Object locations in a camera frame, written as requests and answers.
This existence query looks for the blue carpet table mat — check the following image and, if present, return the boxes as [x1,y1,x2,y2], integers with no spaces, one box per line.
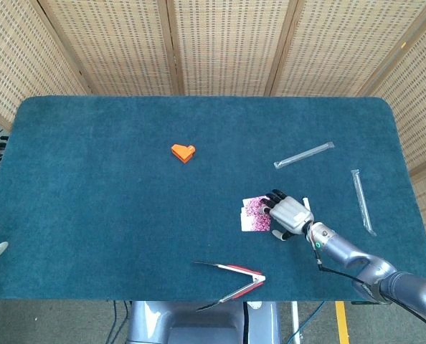
[0,95,426,302]

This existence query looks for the blue floor cable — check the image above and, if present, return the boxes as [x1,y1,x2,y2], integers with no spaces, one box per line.
[110,300,128,344]
[286,300,327,344]

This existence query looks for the black arm cable with plug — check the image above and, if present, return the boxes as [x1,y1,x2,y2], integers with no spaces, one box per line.
[313,247,426,329]

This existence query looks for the orange plastic block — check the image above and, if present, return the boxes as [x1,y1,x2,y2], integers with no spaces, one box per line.
[170,143,197,164]

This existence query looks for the woven bamboo folding screen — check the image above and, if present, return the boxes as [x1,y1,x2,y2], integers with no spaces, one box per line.
[0,0,426,273]

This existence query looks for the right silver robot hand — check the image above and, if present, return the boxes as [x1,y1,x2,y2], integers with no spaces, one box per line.
[262,188,315,242]

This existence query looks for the pink card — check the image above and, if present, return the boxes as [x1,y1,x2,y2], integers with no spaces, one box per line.
[242,196,272,218]
[240,206,273,232]

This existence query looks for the red-handled metal tongs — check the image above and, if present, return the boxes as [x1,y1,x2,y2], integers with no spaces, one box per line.
[194,260,267,312]

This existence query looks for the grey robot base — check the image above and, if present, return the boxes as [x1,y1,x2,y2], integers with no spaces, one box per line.
[126,300,283,344]

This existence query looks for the clear wrapped straw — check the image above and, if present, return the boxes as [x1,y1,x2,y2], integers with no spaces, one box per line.
[273,141,335,171]
[350,168,378,237]

